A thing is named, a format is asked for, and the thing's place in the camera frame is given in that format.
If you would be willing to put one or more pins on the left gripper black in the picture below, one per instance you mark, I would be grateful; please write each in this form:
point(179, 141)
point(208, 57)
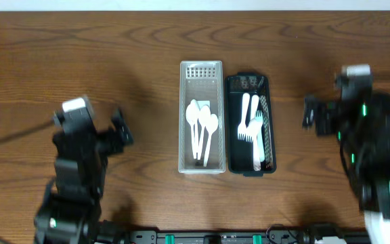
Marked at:
point(112, 136)

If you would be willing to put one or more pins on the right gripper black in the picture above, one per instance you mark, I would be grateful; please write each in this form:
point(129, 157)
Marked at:
point(331, 110)

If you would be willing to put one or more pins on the white plastic spoon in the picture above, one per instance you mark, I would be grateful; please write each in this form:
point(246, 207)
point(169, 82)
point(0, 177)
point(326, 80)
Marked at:
point(190, 120)
point(253, 129)

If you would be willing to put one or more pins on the white plastic fork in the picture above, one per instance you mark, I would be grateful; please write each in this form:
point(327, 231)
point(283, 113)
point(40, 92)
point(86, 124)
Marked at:
point(253, 109)
point(242, 124)

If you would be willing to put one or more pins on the black plastic basket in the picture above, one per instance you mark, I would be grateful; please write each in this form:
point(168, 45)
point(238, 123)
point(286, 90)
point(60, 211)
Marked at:
point(240, 152)

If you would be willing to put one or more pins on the white utensil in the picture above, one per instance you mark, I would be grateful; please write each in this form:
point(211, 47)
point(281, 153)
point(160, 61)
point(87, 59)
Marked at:
point(195, 115)
point(211, 128)
point(203, 118)

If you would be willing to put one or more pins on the clear plastic basket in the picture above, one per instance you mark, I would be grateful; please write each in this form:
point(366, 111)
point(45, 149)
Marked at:
point(201, 80)

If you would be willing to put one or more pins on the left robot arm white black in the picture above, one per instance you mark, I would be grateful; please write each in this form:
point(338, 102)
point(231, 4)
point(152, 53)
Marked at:
point(71, 210)

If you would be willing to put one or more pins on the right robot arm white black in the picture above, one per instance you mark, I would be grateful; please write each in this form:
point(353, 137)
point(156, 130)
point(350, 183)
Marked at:
point(362, 127)

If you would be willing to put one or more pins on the white label in clear basket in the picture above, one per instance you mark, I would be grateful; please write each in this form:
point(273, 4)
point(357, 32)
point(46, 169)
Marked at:
point(202, 103)

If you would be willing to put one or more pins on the black mounting rail front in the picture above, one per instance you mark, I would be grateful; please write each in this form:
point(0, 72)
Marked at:
point(275, 234)

